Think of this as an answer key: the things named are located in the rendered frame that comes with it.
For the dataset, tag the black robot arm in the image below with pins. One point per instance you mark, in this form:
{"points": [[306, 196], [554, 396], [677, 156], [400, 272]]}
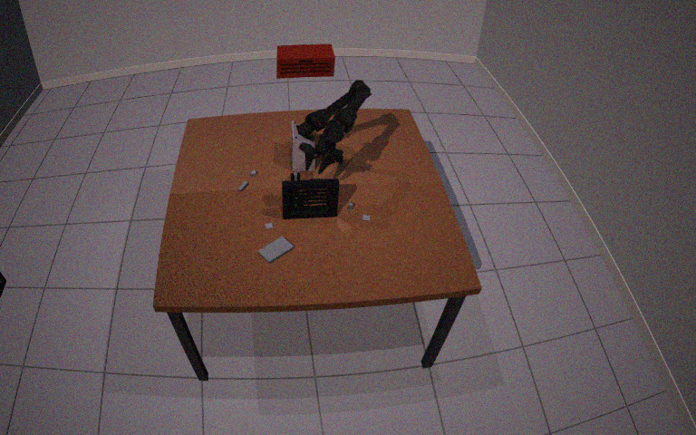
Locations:
{"points": [[344, 117]]}

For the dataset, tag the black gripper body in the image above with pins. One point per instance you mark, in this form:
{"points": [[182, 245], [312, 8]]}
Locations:
{"points": [[307, 148]]}

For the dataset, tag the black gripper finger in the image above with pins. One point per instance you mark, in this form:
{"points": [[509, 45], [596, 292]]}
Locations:
{"points": [[308, 161], [324, 164]]}

